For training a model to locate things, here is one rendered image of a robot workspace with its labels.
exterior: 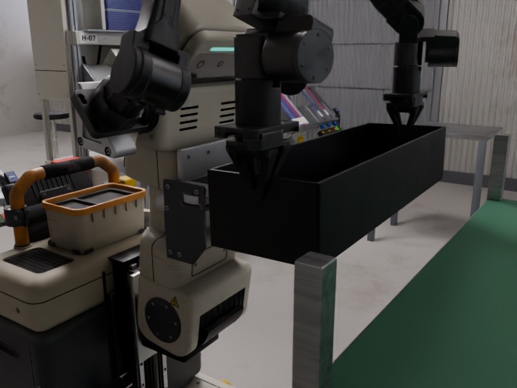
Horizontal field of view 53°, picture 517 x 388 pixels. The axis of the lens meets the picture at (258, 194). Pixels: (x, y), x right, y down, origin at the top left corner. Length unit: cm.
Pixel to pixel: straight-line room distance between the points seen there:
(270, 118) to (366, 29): 502
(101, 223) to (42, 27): 214
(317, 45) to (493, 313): 42
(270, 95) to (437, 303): 36
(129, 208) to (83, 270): 21
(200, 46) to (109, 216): 55
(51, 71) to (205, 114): 229
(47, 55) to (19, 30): 578
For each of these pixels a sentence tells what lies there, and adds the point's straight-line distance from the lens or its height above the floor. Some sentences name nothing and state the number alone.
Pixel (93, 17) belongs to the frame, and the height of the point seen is 146.
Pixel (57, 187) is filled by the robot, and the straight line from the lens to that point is 152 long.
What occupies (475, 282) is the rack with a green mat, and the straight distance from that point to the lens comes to 84.
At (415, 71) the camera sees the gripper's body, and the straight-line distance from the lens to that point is 114.
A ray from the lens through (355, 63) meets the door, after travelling 567.
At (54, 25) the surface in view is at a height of 141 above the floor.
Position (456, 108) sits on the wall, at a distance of 541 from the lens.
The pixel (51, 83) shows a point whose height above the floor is 110.
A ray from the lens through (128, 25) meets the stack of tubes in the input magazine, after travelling 320.
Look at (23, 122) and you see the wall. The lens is 907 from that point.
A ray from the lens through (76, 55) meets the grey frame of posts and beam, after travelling 304.
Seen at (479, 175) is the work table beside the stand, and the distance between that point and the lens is 333.
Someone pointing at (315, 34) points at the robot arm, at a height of 130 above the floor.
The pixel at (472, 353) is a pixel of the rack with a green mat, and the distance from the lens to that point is 66.
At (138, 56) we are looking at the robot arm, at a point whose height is 127.
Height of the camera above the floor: 128
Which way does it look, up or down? 16 degrees down
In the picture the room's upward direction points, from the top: straight up
